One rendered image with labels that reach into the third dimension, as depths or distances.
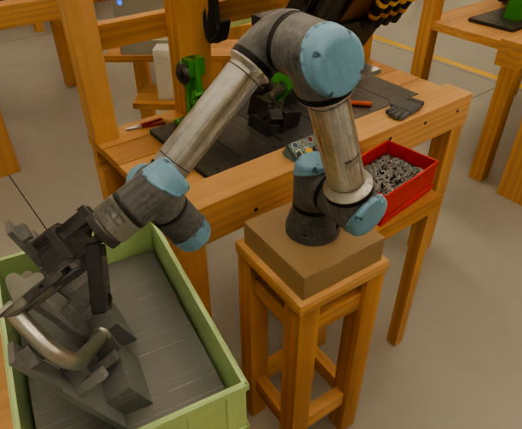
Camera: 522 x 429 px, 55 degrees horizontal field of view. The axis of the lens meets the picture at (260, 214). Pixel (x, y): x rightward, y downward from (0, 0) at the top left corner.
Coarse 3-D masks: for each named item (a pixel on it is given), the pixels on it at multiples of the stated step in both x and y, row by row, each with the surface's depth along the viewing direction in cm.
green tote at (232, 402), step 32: (128, 256) 143; (160, 256) 140; (0, 288) 118; (192, 288) 117; (0, 320) 110; (192, 320) 124; (224, 352) 103; (224, 384) 112; (32, 416) 106; (192, 416) 94; (224, 416) 100
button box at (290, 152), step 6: (306, 138) 176; (300, 144) 174; (306, 144) 175; (312, 144) 176; (288, 150) 174; (294, 150) 172; (300, 150) 173; (288, 156) 175; (294, 156) 172; (294, 162) 174
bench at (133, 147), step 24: (384, 72) 245; (144, 120) 204; (168, 120) 204; (96, 144) 188; (120, 144) 188; (144, 144) 188; (432, 144) 237; (456, 144) 236; (96, 168) 201; (120, 168) 175; (408, 240) 274; (192, 264) 163
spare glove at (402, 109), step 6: (396, 102) 207; (402, 102) 207; (408, 102) 207; (414, 102) 207; (420, 102) 207; (390, 108) 203; (396, 108) 203; (402, 108) 203; (408, 108) 202; (414, 108) 203; (420, 108) 206; (390, 114) 200; (396, 114) 199; (402, 114) 199; (408, 114) 200; (402, 120) 198
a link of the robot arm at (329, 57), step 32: (288, 32) 88; (320, 32) 84; (352, 32) 85; (288, 64) 89; (320, 64) 83; (352, 64) 87; (320, 96) 90; (320, 128) 98; (352, 128) 100; (352, 160) 105; (320, 192) 121; (352, 192) 111; (352, 224) 114
